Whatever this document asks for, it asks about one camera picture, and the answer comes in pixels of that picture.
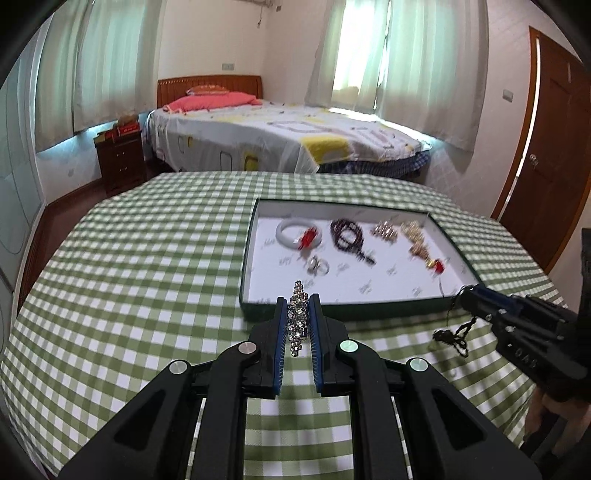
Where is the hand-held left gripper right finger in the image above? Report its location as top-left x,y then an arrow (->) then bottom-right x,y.
308,293 -> 541,480

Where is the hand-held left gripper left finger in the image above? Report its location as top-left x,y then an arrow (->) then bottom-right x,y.
58,295 -> 289,480

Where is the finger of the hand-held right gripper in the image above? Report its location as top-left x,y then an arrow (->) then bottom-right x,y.
472,284 -> 522,312
455,287 -> 502,323

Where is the dark gourd pendant with cord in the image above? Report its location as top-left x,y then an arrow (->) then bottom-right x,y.
431,295 -> 476,358

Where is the dark green tray box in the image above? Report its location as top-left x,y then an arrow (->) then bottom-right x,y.
239,198 -> 483,322

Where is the gold pendant with red cord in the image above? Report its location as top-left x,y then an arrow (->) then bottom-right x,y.
298,226 -> 321,252

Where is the pink flower brooch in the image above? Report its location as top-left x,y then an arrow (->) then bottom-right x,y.
372,220 -> 400,241

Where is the dark red bead necklace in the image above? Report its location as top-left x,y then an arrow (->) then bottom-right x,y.
329,218 -> 377,266

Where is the person's right hand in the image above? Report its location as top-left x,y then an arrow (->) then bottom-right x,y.
526,388 -> 573,446

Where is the white jade bangle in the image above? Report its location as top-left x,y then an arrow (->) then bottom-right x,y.
276,219 -> 322,248

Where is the brown wooden door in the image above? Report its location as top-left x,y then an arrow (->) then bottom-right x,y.
490,25 -> 591,273

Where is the green checked tablecloth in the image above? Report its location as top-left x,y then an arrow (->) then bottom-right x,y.
0,171 -> 568,480

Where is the blue plaid bed sheet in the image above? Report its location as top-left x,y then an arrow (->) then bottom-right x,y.
318,150 -> 432,178

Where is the patterned white bedspread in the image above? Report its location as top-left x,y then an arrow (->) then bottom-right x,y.
147,99 -> 423,175

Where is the pale green window curtain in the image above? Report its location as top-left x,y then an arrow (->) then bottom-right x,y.
305,0 -> 490,151
34,0 -> 167,153

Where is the dark wooden nightstand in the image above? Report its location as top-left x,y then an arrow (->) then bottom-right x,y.
95,131 -> 148,195

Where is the pink pillow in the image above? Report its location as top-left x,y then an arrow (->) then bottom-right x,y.
163,91 -> 259,114

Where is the wooden headboard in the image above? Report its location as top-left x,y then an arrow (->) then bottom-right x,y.
157,75 -> 264,109

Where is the frosted glass wardrobe door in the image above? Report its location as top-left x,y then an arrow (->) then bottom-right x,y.
0,60 -> 47,296

